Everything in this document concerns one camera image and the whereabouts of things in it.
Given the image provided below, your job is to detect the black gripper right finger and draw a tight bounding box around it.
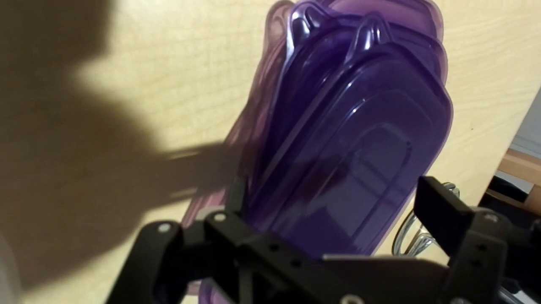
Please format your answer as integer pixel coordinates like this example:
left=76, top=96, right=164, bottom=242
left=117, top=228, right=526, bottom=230
left=413, top=176, right=541, bottom=304

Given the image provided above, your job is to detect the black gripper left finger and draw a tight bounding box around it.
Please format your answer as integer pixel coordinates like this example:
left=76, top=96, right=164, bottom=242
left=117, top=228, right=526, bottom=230
left=107, top=177, right=354, bottom=304

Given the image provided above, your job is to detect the purple plastic lid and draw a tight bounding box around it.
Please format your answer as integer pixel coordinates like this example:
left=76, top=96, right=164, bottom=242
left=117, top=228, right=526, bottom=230
left=247, top=47, right=455, bottom=258

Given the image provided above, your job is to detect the wooden chair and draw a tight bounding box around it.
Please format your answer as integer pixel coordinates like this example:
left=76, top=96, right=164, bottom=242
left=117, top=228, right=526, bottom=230
left=484, top=149, right=541, bottom=226

